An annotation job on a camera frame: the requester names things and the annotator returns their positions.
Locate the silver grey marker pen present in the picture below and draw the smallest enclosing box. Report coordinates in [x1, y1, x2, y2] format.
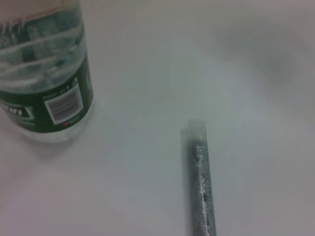
[180, 118, 218, 236]

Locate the clear green-label water bottle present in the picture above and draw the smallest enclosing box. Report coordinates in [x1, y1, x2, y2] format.
[0, 0, 95, 144]

